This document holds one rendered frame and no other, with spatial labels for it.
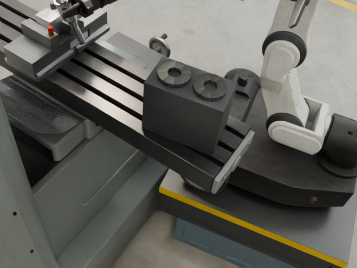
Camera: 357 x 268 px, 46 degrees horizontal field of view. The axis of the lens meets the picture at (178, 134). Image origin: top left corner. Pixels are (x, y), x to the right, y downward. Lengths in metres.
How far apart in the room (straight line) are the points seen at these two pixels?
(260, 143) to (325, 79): 1.38
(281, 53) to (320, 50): 1.87
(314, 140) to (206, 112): 0.64
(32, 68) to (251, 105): 0.94
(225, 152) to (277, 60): 0.37
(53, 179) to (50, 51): 0.41
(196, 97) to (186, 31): 2.06
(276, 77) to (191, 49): 1.56
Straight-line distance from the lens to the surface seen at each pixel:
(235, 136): 1.25
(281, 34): 1.40
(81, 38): 1.39
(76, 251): 1.84
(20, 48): 1.40
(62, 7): 1.29
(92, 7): 1.30
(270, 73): 1.45
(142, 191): 1.96
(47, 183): 1.41
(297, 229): 1.76
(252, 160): 1.67
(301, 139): 1.62
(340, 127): 1.65
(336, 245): 1.80
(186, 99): 1.06
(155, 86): 1.08
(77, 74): 1.39
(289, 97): 1.56
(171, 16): 3.22
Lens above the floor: 1.88
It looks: 51 degrees down
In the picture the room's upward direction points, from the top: 9 degrees clockwise
